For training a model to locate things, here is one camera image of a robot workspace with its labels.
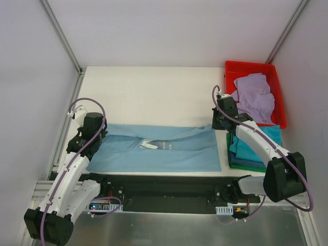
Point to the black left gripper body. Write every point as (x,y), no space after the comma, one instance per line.
(101,134)

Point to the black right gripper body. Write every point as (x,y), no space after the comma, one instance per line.
(216,123)

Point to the light blue printed t-shirt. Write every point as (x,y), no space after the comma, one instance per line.
(137,148)

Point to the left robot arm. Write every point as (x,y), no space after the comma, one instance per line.
(53,220)

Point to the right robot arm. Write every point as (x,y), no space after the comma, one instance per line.
(285,173)

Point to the green folded t-shirt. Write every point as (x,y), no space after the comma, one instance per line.
(229,142)

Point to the teal folded t-shirt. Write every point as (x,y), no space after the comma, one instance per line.
(260,144)

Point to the dark blue folded t-shirt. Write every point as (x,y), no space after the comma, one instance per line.
(244,162)

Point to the lavender t-shirt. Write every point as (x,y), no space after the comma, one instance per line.
(254,97)

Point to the red plastic bin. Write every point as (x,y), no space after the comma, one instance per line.
(234,70)

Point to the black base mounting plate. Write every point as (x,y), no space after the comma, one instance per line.
(169,194)

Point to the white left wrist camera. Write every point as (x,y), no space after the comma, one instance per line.
(78,113)

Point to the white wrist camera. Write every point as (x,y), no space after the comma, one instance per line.
(78,113)
(220,95)

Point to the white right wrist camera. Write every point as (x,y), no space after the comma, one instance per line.
(220,95)

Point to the left aluminium frame post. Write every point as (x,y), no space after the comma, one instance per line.
(60,35)

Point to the aluminium frame post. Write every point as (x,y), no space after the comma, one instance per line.
(292,22)
(60,35)

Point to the left white cable duct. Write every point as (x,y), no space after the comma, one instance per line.
(98,207)

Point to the white cable duct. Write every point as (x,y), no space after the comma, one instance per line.
(232,210)
(98,207)

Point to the right white cable duct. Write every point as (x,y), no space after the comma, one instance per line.
(232,210)

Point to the right aluminium frame post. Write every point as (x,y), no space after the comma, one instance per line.
(292,22)

